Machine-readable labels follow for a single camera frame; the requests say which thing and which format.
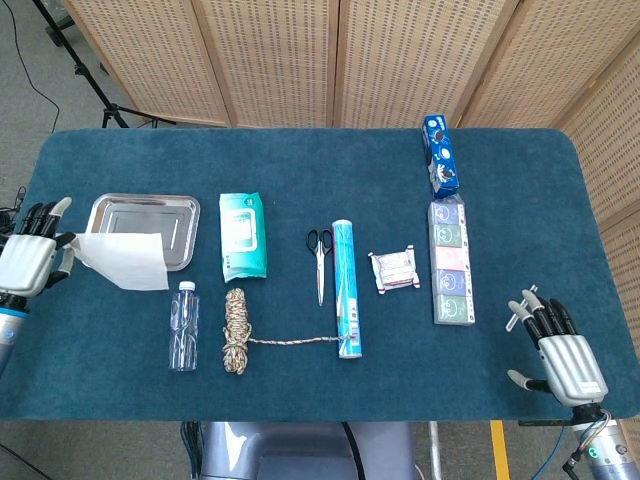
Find silver metal tray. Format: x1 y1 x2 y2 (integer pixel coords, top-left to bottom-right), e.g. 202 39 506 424
84 193 202 272

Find thin black floor cable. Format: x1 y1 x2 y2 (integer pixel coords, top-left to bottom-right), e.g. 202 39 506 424
8 0 61 134

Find clear plastic water bottle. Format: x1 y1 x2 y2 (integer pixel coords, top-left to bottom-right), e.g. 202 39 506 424
168 280 200 373

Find multicolour tissue multipack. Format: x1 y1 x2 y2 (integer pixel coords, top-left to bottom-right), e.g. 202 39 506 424
428 201 477 327

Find green wet wipes pack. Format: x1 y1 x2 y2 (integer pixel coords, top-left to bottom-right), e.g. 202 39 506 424
218 191 269 284

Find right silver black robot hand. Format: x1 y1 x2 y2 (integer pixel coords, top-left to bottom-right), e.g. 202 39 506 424
507 288 610 407

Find black tripod stand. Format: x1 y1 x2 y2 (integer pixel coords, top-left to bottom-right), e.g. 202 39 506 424
32 0 177 130

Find small white plastic stick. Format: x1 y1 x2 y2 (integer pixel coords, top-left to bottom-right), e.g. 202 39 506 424
504 284 539 332

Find thick black torso cable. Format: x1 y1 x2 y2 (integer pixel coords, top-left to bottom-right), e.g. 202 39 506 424
341 422 364 480

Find blue cookie box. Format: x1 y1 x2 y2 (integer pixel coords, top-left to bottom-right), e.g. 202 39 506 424
422 114 462 198

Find black cable bundle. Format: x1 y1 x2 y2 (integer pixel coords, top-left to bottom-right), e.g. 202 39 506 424
0 186 27 241

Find white red snack packet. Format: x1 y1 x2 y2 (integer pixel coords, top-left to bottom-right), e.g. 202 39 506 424
368 244 422 296

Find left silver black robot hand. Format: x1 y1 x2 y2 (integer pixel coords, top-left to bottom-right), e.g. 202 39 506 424
0 196 77 300

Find grey blue robot torso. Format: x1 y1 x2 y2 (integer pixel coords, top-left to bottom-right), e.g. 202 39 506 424
199 421 419 480

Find black handled scissors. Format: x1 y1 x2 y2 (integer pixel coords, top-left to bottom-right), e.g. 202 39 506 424
305 228 334 307

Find blue cling film roll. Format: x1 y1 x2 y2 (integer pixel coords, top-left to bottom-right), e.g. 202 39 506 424
332 218 364 361

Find silver metal pole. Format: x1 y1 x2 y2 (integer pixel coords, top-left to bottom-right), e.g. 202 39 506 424
428 421 444 480

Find beige braided rope bundle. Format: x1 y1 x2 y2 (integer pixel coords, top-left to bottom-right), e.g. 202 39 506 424
221 288 361 375

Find teal table cloth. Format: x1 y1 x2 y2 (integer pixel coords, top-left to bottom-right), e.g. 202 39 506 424
0 128 640 422

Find white paper sheet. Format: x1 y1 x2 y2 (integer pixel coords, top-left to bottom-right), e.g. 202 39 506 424
71 231 170 292

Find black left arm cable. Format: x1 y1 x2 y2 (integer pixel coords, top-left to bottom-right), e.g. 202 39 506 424
0 439 32 480

